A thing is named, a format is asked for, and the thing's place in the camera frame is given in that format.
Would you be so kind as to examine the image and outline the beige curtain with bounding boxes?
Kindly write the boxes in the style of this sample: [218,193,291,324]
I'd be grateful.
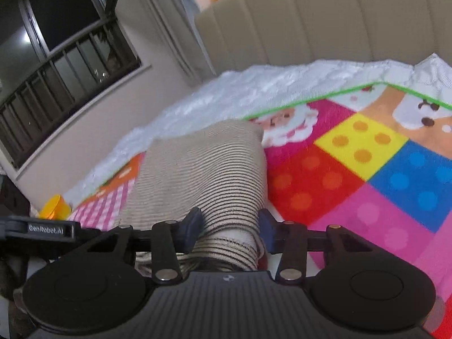
[118,0,217,86]

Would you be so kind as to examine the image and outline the window with dark railing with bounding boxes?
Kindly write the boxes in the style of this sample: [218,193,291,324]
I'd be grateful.
[0,0,142,170]

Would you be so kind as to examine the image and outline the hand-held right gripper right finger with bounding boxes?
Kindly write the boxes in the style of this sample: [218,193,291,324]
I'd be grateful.
[258,208,375,285]

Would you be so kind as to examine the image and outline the colourful patchwork play mat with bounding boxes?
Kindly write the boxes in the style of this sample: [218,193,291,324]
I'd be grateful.
[67,81,452,336]

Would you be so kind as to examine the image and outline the beige striped shirt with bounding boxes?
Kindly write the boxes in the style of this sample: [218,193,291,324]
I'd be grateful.
[120,120,267,272]

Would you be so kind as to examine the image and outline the yellow plastic container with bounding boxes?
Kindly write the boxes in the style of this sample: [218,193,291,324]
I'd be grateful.
[39,194,73,220]

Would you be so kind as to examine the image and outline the beige padded headboard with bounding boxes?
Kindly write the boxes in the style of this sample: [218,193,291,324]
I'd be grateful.
[194,0,452,76]

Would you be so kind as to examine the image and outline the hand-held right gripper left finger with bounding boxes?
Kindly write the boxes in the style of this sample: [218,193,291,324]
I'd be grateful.
[86,207,205,284]

